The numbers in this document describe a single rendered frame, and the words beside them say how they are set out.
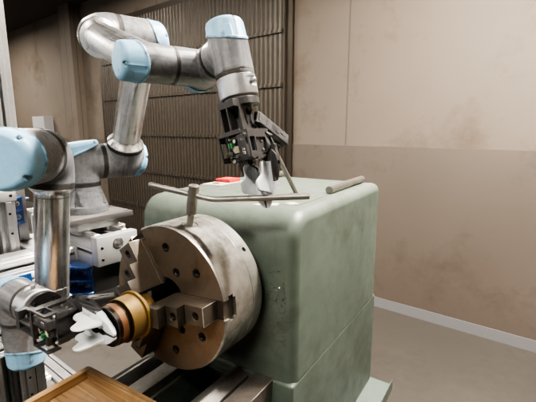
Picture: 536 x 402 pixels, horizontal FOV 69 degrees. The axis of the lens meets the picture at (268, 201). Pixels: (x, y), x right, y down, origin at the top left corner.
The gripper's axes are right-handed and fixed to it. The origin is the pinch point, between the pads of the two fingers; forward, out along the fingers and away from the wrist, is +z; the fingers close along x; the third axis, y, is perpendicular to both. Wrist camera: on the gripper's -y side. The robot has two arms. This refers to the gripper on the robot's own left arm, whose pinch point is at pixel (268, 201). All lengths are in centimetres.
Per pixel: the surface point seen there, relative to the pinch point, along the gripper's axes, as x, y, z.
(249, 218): -9.7, -5.6, 3.6
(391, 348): -47, -178, 122
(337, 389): -11, -31, 59
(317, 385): -8, -17, 49
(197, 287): -13.1, 11.0, 13.6
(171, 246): -17.7, 11.0, 5.0
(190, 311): -12.1, 15.0, 16.8
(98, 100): -428, -281, -162
